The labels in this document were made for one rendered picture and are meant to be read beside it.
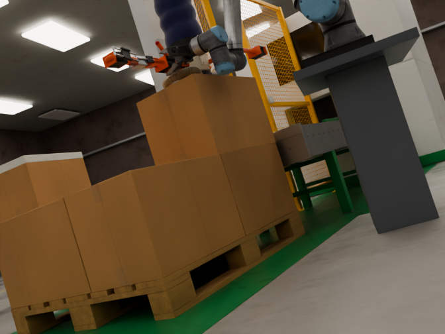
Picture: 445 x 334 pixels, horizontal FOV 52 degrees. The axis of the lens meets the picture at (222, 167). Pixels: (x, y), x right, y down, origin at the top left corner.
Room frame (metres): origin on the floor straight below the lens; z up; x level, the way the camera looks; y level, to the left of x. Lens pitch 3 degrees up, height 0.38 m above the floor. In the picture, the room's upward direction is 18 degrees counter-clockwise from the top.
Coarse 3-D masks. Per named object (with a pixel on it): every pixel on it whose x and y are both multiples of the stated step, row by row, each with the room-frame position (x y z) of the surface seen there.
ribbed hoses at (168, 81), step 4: (184, 68) 2.31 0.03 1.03; (188, 68) 2.30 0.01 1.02; (192, 68) 2.30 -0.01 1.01; (196, 68) 2.31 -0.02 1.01; (180, 72) 2.33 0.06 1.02; (184, 72) 2.31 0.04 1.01; (188, 72) 2.30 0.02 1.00; (192, 72) 2.30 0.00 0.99; (196, 72) 2.31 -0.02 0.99; (200, 72) 2.33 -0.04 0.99; (168, 76) 2.38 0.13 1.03; (172, 76) 2.36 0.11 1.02; (176, 76) 2.36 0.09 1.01; (180, 76) 2.34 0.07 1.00; (184, 76) 2.34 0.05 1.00; (164, 80) 2.39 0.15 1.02; (168, 80) 2.37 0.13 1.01; (172, 80) 2.36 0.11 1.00; (176, 80) 2.37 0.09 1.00; (164, 84) 2.39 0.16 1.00; (168, 84) 2.39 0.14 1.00
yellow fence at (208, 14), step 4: (192, 0) 3.92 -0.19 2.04; (204, 0) 3.63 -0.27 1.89; (208, 0) 3.64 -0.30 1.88; (196, 4) 3.85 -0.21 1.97; (200, 4) 3.78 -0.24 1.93; (204, 4) 3.63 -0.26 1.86; (208, 4) 3.64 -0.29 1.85; (204, 8) 3.65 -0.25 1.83; (208, 8) 3.64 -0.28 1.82; (204, 12) 3.67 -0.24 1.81; (208, 12) 3.63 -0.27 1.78; (212, 12) 3.64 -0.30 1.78; (200, 16) 3.85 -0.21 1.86; (208, 16) 3.63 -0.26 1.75; (212, 16) 3.64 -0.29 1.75; (200, 20) 3.89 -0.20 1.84; (208, 20) 3.65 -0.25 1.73; (212, 20) 3.64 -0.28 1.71; (208, 24) 3.67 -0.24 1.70; (212, 24) 3.63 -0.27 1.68; (216, 24) 3.64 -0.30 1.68; (204, 28) 3.85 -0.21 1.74; (208, 52) 3.93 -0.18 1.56; (212, 64) 3.93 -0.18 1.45
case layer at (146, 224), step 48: (96, 192) 1.73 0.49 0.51; (144, 192) 1.65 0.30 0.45; (192, 192) 1.88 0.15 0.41; (240, 192) 2.18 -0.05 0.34; (288, 192) 2.58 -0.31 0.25; (0, 240) 2.12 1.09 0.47; (48, 240) 1.93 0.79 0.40; (96, 240) 1.77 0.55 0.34; (144, 240) 1.64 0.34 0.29; (192, 240) 1.80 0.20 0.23; (48, 288) 1.98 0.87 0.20; (96, 288) 1.82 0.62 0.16
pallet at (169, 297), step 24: (288, 216) 2.50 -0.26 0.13; (240, 240) 2.07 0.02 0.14; (288, 240) 2.43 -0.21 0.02; (192, 264) 1.76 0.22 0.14; (240, 264) 2.08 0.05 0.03; (120, 288) 1.74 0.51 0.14; (144, 288) 1.67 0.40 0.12; (168, 288) 1.63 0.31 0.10; (192, 288) 1.73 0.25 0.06; (216, 288) 1.84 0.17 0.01; (24, 312) 2.11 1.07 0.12; (48, 312) 2.21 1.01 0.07; (72, 312) 1.92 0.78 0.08; (96, 312) 1.87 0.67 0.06; (120, 312) 1.96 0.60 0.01; (168, 312) 1.63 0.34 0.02
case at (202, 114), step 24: (168, 96) 2.23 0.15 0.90; (192, 96) 2.15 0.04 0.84; (216, 96) 2.24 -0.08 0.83; (240, 96) 2.43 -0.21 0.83; (144, 120) 2.34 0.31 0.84; (168, 120) 2.25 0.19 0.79; (192, 120) 2.18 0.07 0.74; (216, 120) 2.18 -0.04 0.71; (240, 120) 2.37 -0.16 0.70; (264, 120) 2.58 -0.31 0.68; (168, 144) 2.28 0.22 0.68; (192, 144) 2.20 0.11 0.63; (216, 144) 2.13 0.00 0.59; (240, 144) 2.30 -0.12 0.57; (264, 144) 2.51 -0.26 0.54
